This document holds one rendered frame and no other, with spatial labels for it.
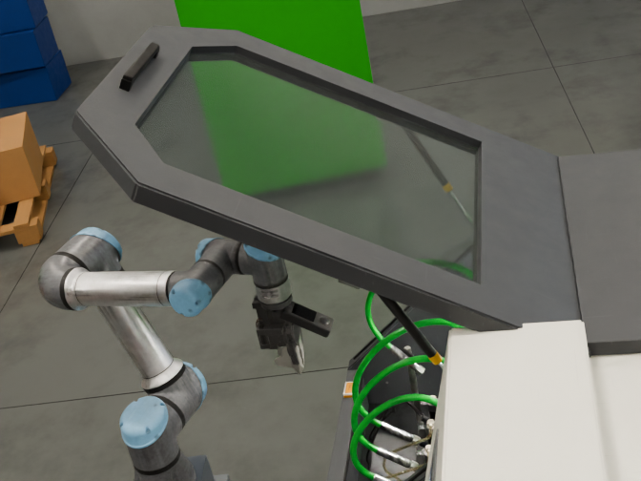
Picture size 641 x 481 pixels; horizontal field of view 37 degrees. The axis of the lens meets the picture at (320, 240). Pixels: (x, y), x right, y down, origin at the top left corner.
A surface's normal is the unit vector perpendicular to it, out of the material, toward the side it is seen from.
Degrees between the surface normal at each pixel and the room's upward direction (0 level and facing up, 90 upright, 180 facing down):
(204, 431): 0
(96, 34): 90
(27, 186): 90
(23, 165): 90
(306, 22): 90
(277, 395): 0
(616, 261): 0
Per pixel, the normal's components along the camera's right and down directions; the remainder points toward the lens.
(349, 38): 0.10, 0.48
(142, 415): -0.23, -0.78
